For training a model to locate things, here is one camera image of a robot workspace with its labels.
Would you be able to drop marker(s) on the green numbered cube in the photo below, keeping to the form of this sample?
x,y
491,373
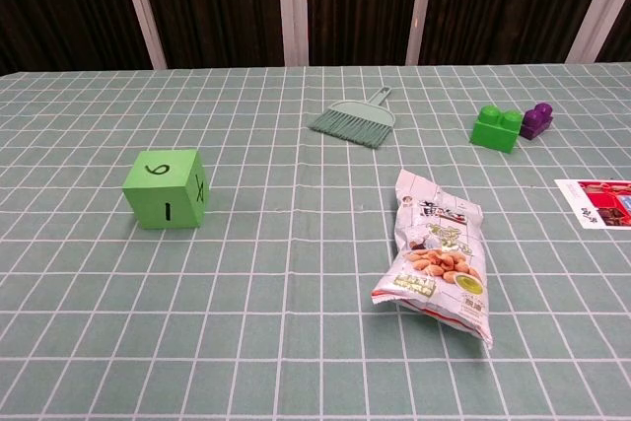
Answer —
x,y
158,201

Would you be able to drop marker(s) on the green hand brush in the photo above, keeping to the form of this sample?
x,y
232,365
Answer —
x,y
356,121

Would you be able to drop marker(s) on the green checkered tablecloth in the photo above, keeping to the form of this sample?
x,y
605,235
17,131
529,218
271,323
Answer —
x,y
276,293

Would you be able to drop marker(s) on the peanut snack bag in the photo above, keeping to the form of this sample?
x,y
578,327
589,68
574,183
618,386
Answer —
x,y
436,253

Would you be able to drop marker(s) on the green toy building block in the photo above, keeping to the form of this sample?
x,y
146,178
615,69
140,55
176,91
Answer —
x,y
494,132

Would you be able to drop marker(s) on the purple toy building block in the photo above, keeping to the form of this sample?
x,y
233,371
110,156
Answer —
x,y
535,121

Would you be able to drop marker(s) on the red and white card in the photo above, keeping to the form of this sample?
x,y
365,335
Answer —
x,y
599,204

